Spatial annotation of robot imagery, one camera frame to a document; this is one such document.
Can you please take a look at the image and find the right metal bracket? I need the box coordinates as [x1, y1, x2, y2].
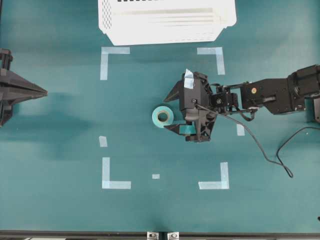
[167, 232, 180, 240]

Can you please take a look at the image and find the small left tape piece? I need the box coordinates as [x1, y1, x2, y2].
[98, 136, 108, 148]

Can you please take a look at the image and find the white perforated plastic basket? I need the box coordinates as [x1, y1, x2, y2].
[97, 0, 237, 46]

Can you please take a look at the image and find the small bottom tape piece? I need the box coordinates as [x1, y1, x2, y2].
[152, 173, 160, 180]

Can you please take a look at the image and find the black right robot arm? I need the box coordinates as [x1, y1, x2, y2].
[164, 64, 320, 143]

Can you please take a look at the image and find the top-left tape corner marker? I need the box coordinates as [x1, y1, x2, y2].
[100, 46, 131, 81]

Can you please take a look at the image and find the bottom-left tape corner marker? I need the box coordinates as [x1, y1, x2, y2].
[101, 157, 132, 190]

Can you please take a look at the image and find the teal tape roll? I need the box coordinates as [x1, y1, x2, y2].
[151, 105, 174, 128]

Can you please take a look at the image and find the left metal bracket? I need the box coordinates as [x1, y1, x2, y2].
[146, 231, 159, 240]

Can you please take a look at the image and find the small tape piece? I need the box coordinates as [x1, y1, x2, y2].
[152, 173, 160, 180]
[236, 124, 246, 137]
[98, 136, 108, 148]

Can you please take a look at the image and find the metal bracket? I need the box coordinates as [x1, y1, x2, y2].
[146, 231, 159, 240]
[167, 232, 180, 240]

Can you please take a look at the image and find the black cable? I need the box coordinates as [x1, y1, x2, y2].
[195, 103, 320, 179]

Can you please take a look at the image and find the bottom-right tape corner marker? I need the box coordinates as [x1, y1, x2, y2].
[198, 162, 230, 190]

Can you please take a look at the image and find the small right tape piece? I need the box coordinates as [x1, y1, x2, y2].
[236, 124, 246, 137]

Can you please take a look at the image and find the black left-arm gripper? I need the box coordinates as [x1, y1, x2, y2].
[0, 48, 48, 127]

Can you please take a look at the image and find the top-right tape corner marker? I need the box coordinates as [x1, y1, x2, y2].
[197, 47, 226, 75]

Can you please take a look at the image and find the black wrist camera with tape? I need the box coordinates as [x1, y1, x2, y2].
[178, 68, 212, 122]

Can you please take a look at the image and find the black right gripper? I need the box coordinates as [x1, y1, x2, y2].
[163, 80, 217, 143]

